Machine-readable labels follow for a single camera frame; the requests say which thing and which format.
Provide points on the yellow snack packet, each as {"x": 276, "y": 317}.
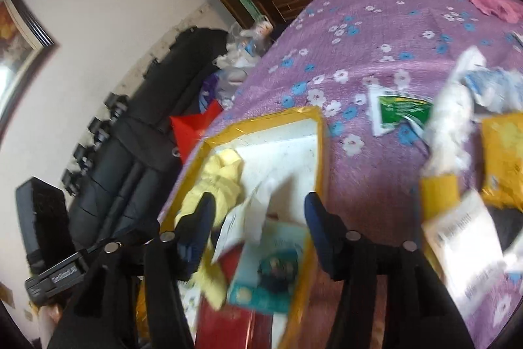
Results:
{"x": 502, "y": 157}

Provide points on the blue cloth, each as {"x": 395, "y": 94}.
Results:
{"x": 494, "y": 83}

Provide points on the red packet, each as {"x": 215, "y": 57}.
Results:
{"x": 220, "y": 328}

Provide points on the white towel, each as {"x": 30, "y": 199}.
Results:
{"x": 447, "y": 116}

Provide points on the green and white packet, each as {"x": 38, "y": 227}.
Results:
{"x": 396, "y": 107}

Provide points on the pink cloth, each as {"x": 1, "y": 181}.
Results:
{"x": 490, "y": 3}

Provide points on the teal tissue pack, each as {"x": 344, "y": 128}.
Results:
{"x": 269, "y": 271}

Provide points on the black clamp device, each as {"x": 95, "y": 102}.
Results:
{"x": 116, "y": 104}
{"x": 100, "y": 130}
{"x": 83, "y": 157}
{"x": 71, "y": 181}

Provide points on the yellow blue sponge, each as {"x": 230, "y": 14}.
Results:
{"x": 470, "y": 251}

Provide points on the yellow cloth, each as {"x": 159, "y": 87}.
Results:
{"x": 220, "y": 173}

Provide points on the red shopping bag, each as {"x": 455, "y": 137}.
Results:
{"x": 192, "y": 128}

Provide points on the framed wall picture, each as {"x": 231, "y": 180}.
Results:
{"x": 24, "y": 46}

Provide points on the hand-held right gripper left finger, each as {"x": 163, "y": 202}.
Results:
{"x": 196, "y": 230}

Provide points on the white plastic bag with bottles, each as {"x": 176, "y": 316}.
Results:
{"x": 245, "y": 50}

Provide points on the yellow box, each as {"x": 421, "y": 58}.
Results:
{"x": 439, "y": 191}

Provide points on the white printed tissue packet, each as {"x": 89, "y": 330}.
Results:
{"x": 261, "y": 202}

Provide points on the black box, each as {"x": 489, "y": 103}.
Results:
{"x": 41, "y": 218}

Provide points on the purple bag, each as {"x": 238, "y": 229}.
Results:
{"x": 208, "y": 87}

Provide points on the black leather sofa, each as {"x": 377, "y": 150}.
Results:
{"x": 130, "y": 161}

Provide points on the yellow-edged tray box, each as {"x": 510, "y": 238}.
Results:
{"x": 286, "y": 140}

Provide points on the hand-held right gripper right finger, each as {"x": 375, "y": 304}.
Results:
{"x": 322, "y": 238}

